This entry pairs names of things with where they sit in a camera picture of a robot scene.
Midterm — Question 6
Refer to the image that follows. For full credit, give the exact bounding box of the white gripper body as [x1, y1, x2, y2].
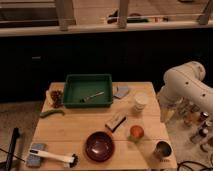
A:
[158, 96, 177, 123]

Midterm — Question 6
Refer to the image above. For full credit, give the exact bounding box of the metal fork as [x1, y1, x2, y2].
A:
[79, 92, 104, 103]

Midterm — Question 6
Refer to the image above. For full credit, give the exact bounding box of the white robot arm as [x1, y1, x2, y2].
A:
[157, 61, 213, 123]

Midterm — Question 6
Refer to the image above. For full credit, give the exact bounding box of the white paper cup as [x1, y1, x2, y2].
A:
[134, 92, 149, 111]

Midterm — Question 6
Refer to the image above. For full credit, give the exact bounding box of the metal cup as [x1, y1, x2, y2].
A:
[153, 141, 172, 159]

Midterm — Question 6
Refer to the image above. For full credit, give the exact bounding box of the grey blue cloth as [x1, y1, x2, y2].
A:
[114, 86, 130, 99]

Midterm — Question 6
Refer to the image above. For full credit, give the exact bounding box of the wooden block eraser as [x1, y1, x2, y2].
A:
[105, 113, 126, 132]

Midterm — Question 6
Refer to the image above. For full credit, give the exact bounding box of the dark red bowl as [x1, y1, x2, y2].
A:
[85, 131, 115, 162]

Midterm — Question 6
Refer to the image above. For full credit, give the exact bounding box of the green plastic tray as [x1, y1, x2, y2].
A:
[62, 74, 113, 108]

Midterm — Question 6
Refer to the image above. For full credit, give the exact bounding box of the white dish brush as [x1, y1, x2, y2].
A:
[29, 149, 78, 168]

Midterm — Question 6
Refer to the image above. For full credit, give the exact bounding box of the bunch of red grapes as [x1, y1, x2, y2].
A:
[50, 90, 62, 108]

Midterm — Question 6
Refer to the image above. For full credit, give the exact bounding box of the white wooden railing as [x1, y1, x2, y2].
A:
[0, 0, 213, 37]

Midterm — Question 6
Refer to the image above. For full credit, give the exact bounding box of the blue sponge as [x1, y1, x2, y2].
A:
[26, 143, 46, 168]

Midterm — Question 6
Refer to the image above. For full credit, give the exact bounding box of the black stand pole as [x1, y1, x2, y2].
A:
[4, 127, 20, 171]

